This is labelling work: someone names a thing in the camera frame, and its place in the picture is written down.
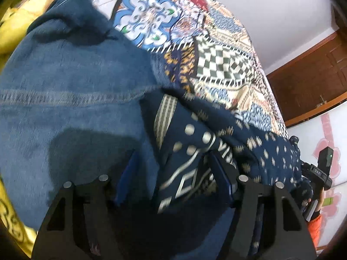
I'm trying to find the wooden door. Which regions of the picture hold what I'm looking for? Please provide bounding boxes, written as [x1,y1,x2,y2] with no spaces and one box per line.
[267,31,347,128]

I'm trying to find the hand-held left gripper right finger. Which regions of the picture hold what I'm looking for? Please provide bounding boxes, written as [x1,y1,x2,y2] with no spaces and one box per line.
[208,151,318,260]

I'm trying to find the white sliding wardrobe door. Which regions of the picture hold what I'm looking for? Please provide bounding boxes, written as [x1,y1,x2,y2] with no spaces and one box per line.
[285,105,347,251]

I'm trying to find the patchwork bedsheet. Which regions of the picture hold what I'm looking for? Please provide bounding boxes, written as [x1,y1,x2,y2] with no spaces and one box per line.
[49,0,290,139]

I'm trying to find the person's right hand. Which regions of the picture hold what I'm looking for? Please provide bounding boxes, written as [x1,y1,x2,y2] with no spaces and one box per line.
[294,180,325,220]

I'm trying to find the yellow printed blanket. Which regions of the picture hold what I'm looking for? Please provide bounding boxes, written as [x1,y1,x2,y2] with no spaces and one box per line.
[0,0,53,258]

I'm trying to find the blue denim garment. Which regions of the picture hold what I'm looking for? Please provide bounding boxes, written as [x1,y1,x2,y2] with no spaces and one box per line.
[0,0,192,231]

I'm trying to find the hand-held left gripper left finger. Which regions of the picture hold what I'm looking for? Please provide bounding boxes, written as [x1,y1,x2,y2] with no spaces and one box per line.
[31,150,140,260]

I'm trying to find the navy patterned hoodie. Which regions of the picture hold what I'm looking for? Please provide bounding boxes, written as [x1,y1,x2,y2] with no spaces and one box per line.
[116,87,314,260]

